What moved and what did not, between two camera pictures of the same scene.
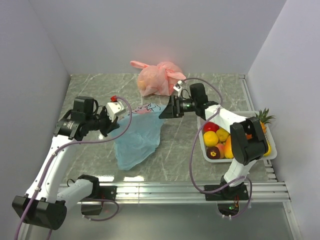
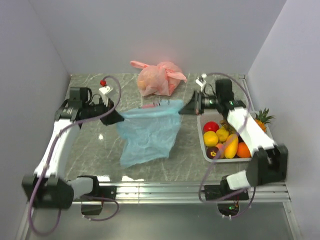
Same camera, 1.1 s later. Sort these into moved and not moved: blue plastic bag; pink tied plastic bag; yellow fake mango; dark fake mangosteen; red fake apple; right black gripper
Moved: blue plastic bag; right black gripper
Not moved: dark fake mangosteen; yellow fake mango; red fake apple; pink tied plastic bag
